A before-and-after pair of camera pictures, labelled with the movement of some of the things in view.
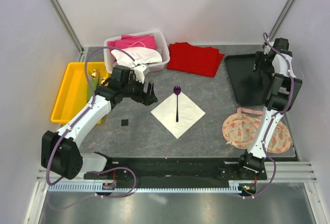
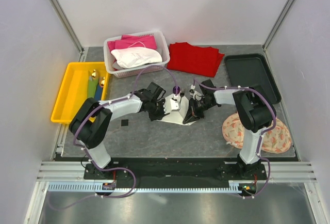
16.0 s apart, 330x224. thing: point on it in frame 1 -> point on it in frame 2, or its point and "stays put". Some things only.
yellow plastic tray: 73,93 stays put
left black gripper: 146,99 -> 161,115
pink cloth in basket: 146,41 stays put
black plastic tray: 250,86 stays put
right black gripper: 259,57 -> 190,117
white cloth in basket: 142,56 stays put
